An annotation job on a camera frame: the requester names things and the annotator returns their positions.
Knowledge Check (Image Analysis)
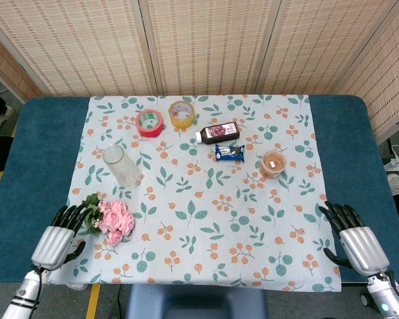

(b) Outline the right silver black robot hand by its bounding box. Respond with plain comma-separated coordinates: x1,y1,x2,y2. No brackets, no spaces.
318,200,391,277

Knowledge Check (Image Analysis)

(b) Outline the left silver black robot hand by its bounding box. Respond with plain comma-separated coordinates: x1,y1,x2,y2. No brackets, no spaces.
31,204,94,272

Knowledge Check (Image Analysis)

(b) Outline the pink flower bouquet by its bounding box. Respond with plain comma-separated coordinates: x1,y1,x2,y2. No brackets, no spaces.
81,193,135,247

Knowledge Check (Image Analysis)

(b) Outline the clear glass cup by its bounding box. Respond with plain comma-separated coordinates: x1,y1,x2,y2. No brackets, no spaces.
102,144,144,189

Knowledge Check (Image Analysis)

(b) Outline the white shoe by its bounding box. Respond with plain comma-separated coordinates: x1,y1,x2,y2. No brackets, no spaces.
386,172,399,197

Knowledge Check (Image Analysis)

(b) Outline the teal table cover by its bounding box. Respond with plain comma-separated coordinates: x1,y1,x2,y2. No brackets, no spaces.
0,95,399,284

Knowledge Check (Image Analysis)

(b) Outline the plastic jar of rubber bands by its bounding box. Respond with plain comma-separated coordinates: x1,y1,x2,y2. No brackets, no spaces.
259,149,288,179

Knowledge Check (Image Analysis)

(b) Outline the blue chair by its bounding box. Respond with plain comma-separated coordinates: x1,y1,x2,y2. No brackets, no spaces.
125,284,269,319

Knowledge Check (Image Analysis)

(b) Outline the red tape roll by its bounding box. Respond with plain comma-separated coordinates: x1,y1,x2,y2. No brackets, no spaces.
135,108,164,137

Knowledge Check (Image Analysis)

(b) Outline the floral print tablecloth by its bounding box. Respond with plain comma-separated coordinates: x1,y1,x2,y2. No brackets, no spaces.
49,94,342,293

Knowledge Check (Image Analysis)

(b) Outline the blue cookie pack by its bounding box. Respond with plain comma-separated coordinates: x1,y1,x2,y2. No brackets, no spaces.
214,144,246,163

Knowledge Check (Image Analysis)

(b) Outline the yellow tape roll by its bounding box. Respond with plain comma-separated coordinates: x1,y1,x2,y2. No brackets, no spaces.
168,100,196,128

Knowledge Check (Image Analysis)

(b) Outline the dark juice bottle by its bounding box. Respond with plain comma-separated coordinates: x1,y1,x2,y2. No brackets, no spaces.
195,122,241,146

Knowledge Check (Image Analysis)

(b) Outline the bamboo folding screen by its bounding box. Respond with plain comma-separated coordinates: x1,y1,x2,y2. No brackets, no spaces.
0,0,399,144

